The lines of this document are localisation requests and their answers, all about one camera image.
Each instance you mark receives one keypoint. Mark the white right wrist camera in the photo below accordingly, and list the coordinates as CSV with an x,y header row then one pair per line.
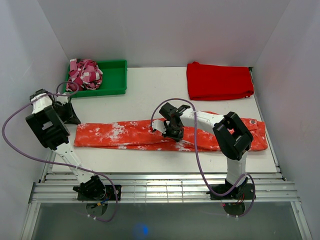
x,y
158,125

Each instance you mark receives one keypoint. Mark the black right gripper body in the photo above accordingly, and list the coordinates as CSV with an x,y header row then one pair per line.
x,y
175,133

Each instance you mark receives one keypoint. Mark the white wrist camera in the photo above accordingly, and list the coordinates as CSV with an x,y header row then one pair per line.
x,y
63,99
158,125

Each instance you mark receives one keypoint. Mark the aluminium table frame rail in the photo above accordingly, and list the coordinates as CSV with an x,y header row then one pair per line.
x,y
151,177

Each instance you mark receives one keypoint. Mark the pink camouflage garment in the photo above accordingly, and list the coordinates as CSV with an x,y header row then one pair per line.
x,y
84,74

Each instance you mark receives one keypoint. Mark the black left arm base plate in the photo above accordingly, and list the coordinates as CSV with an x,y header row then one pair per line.
x,y
107,193

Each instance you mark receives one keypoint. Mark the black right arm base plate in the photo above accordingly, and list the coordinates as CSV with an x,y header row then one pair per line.
x,y
243,192

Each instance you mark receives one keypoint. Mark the folded red trousers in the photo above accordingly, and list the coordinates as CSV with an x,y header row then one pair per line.
x,y
218,83

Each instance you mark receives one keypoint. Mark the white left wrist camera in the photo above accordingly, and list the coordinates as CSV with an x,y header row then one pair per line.
x,y
63,99

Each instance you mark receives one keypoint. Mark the red white tie-dye trousers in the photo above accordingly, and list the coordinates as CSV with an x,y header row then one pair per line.
x,y
146,135

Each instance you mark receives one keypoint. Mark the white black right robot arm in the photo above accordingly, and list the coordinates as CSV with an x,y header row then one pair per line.
x,y
233,137

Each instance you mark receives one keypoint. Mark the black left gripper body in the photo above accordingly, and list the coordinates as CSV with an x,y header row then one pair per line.
x,y
65,111

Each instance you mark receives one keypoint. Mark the green plastic bin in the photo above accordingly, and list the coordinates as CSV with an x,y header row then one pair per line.
x,y
114,80

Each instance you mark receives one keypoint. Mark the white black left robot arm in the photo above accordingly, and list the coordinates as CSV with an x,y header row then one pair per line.
x,y
48,121

